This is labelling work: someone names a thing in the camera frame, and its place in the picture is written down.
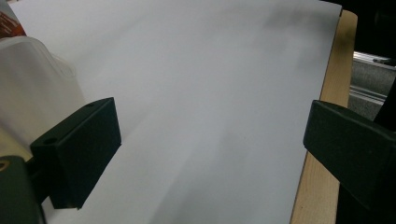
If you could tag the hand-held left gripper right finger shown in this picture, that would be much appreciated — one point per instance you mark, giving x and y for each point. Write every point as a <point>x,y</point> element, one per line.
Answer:
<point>355,146</point>

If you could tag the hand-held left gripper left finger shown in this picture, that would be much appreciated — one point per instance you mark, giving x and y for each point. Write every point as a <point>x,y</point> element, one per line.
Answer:
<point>81,149</point>

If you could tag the clear plastic container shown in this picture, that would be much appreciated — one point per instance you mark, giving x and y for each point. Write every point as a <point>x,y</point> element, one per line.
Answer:
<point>34,90</point>

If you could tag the red green snack packet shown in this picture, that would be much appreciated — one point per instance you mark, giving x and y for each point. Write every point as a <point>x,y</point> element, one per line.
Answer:
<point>9,26</point>

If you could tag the white table mat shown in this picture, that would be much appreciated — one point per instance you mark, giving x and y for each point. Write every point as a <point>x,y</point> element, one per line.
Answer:
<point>202,102</point>

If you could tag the aluminium rail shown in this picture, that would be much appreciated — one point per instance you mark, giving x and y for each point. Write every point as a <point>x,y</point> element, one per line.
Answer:
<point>370,74</point>

